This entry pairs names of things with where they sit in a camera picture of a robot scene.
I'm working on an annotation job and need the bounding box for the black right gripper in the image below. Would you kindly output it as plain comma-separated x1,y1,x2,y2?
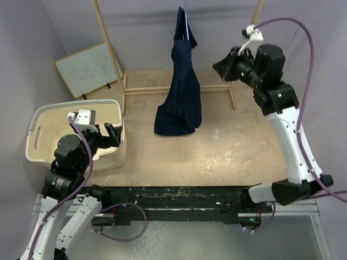
213,46,264,89

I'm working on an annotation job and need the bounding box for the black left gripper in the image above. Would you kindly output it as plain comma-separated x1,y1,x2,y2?
70,119,121,172

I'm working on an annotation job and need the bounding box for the navy blue t shirt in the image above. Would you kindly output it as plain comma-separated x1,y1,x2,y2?
154,7,202,137

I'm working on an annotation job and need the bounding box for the light blue wire hanger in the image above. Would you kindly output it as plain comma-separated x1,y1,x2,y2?
184,0,190,41

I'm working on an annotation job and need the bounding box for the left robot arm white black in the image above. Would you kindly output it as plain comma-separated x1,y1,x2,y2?
20,121,123,259

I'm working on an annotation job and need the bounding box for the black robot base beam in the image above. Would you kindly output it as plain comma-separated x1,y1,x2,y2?
100,186,273,226

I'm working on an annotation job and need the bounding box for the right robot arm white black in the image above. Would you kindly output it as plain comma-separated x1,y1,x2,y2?
213,44,333,212

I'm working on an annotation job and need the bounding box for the cream plastic laundry basket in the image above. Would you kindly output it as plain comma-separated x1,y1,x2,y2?
25,99,124,168

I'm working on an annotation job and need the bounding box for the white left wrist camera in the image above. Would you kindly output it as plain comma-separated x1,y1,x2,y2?
67,109,95,126

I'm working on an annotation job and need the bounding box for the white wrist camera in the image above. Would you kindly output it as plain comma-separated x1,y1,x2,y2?
67,109,95,126
238,24,264,56

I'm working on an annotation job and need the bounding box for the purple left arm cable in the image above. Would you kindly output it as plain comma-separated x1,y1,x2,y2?
25,116,94,260

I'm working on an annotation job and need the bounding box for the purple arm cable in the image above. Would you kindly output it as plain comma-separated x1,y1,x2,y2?
254,17,347,204
25,116,94,260

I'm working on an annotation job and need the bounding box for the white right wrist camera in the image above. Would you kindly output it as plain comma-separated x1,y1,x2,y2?
238,24,264,56

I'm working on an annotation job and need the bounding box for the small whiteboard wooden frame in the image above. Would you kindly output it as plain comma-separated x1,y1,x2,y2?
55,42,118,98

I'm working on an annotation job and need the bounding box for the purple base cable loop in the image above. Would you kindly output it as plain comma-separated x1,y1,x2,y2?
91,202,148,242

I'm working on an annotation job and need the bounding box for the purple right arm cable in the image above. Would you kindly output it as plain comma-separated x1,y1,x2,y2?
254,17,347,204

